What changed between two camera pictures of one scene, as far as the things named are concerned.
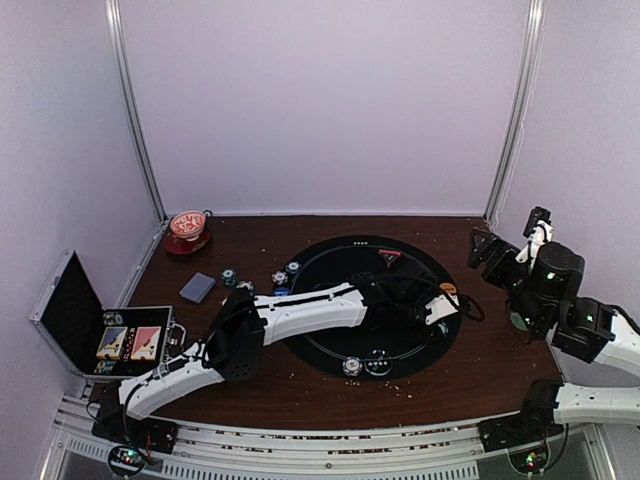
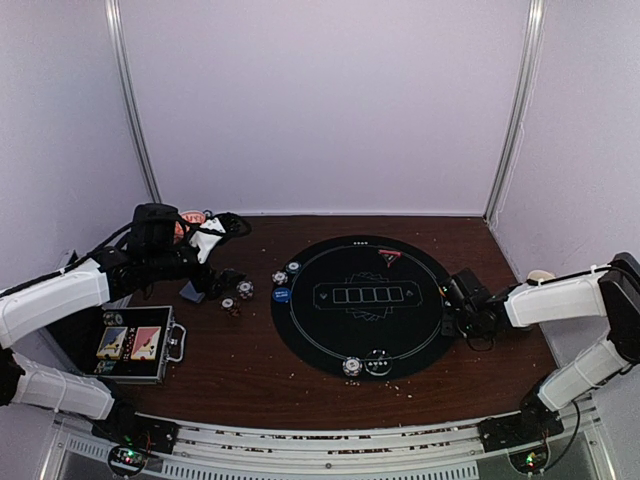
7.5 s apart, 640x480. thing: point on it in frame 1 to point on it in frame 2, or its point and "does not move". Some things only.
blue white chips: x=352 y=366 does not move
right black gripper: x=493 y=244 to x=446 y=327
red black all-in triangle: x=389 y=256 does not move
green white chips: x=293 y=267 does not move
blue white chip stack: x=245 y=285 does not move
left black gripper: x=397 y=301 to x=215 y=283
